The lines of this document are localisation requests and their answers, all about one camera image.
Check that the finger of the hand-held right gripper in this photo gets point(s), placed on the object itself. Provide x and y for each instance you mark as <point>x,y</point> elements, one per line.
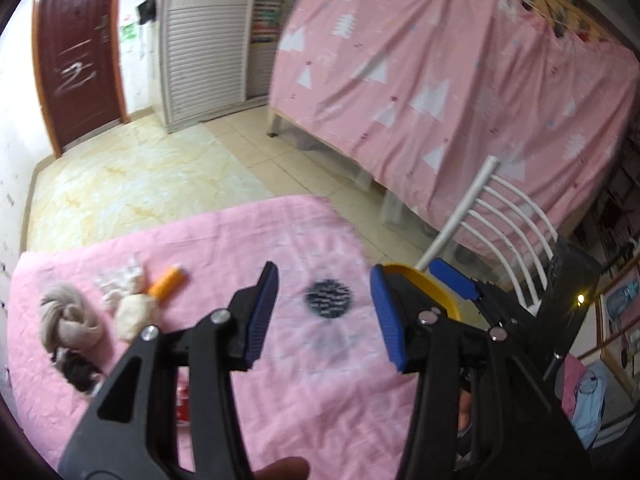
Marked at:
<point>452,276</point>

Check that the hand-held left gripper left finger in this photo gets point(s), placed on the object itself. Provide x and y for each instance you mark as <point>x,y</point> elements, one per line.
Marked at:
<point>260,310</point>

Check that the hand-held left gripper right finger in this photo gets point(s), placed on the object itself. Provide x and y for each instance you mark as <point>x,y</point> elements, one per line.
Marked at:
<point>392,320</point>

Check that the yellow plastic bowl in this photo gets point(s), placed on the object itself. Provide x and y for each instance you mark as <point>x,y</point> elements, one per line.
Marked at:
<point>430,285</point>

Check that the orange bottle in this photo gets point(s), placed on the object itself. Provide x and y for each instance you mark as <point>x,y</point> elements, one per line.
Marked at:
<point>167,282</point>

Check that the white tissue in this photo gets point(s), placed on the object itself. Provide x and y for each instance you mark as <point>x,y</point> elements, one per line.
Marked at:
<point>120,280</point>

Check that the person's left hand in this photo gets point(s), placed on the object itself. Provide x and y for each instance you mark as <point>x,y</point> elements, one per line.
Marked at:
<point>280,467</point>

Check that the black spiky round object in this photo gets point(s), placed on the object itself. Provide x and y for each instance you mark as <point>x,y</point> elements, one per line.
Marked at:
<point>327,297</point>

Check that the white slatted chair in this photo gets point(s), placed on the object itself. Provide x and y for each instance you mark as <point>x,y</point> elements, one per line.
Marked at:
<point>475,195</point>

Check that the framed picture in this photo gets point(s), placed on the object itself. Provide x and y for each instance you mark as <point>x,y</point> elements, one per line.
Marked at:
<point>620,310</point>

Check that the light blue garment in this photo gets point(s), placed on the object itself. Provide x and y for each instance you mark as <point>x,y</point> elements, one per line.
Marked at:
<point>590,400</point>

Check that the pink table cloth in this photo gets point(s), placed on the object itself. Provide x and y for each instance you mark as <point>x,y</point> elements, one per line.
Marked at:
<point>325,400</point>

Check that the red can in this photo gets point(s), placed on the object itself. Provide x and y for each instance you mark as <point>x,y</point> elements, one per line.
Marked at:
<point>182,395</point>

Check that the cream rolled sock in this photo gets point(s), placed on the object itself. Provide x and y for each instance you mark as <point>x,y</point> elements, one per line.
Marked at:
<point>132,317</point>

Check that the cluttered shelf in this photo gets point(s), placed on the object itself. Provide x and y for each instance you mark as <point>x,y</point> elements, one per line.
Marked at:
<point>615,210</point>

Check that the wooden bunk bed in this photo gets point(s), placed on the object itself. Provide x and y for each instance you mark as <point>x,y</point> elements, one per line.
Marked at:
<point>278,125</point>

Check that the beige rolled sock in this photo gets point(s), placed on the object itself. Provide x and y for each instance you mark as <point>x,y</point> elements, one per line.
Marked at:
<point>72,317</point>

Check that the black and white cloth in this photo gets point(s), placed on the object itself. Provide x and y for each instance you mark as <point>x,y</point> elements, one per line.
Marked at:
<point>75,367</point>

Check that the pink cloth covered bed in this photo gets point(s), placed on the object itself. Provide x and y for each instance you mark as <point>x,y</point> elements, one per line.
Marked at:
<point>425,60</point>

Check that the white louvered wardrobe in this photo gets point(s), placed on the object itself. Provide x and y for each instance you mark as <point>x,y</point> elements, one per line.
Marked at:
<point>205,40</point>

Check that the black hanging bag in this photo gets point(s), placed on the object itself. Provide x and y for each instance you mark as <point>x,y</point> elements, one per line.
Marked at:
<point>147,7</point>

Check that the dark red door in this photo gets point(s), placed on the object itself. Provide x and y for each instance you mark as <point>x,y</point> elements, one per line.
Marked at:
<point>75,45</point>

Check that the colourful wall poster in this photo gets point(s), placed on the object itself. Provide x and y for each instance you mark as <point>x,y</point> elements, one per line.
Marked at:
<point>267,10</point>

